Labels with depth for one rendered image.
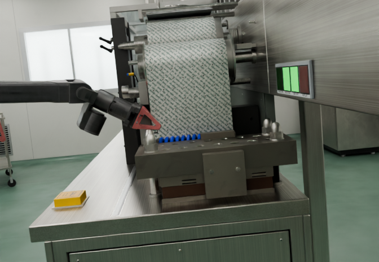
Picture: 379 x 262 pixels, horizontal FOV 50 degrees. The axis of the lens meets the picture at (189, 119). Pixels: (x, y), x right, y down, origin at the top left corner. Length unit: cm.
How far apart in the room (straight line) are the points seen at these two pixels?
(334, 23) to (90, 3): 641
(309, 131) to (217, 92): 37
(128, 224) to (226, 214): 23
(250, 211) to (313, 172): 48
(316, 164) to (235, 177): 48
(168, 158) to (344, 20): 55
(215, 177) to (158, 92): 33
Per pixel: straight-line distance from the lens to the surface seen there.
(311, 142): 141
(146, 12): 151
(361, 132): 551
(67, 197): 114
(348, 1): 63
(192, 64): 119
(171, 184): 104
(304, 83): 81
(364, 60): 59
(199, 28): 144
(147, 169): 102
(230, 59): 121
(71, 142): 705
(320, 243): 152
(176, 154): 101
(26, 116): 720
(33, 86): 115
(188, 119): 120
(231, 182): 101
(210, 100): 119
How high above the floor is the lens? 122
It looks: 6 degrees down
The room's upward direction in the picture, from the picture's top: 5 degrees counter-clockwise
